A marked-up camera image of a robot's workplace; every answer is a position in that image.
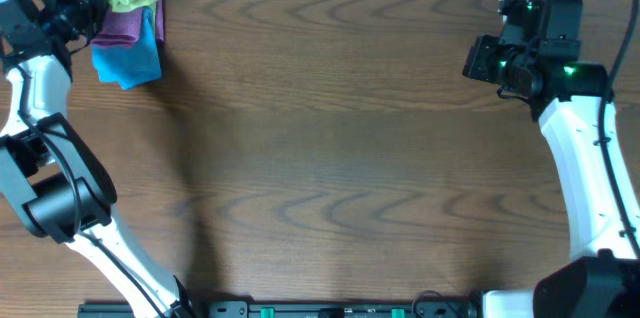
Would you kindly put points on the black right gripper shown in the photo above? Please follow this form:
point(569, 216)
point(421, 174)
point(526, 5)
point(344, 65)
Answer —
point(480, 65)

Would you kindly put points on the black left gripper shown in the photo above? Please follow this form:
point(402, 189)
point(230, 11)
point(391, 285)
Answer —
point(80, 3)

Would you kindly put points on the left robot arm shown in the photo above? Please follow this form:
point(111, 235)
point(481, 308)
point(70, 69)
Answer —
point(53, 182)

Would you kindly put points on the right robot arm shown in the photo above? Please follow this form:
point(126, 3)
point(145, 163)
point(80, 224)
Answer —
point(577, 118)

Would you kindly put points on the purple folded cloth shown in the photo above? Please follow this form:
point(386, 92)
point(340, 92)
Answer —
point(124, 29)

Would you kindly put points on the blue folded cloth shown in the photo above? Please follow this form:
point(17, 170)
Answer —
point(130, 66)

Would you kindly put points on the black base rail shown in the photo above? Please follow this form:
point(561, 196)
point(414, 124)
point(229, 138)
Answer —
point(430, 308)

